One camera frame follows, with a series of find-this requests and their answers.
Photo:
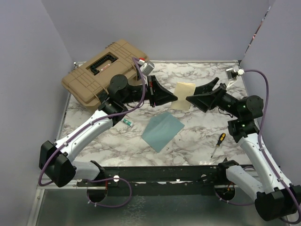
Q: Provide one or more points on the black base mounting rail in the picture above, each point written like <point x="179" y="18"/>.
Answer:
<point x="161" y="180"/>

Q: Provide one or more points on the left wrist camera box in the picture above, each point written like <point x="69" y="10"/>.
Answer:
<point x="146" y="67"/>

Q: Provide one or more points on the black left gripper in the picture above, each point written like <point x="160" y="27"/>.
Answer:
<point x="161" y="95"/>

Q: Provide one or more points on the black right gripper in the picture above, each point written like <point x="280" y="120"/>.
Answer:
<point x="204" y="101"/>

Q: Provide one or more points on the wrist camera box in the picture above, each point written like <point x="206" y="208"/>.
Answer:
<point x="233" y="73"/>
<point x="146" y="67"/>

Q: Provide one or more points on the tan plastic toolbox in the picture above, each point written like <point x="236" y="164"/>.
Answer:
<point x="86" y="82"/>

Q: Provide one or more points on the green white glue stick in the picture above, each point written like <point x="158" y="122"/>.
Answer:
<point x="127" y="122"/>

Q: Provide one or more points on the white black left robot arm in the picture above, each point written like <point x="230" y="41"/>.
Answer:
<point x="57" y="160"/>

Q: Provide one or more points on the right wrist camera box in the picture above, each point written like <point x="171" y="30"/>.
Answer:
<point x="233" y="73"/>

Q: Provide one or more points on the yellow black screwdriver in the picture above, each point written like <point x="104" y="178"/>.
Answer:
<point x="220" y="140"/>

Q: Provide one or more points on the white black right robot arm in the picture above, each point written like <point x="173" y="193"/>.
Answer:
<point x="273" y="194"/>

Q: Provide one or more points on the light blue envelope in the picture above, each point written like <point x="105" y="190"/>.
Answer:
<point x="160" y="130"/>

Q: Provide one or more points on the aluminium frame rail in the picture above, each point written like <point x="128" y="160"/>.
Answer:
<point x="54" y="206"/>

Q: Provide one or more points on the cream lined letter paper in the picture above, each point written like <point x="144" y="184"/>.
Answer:
<point x="183" y="90"/>

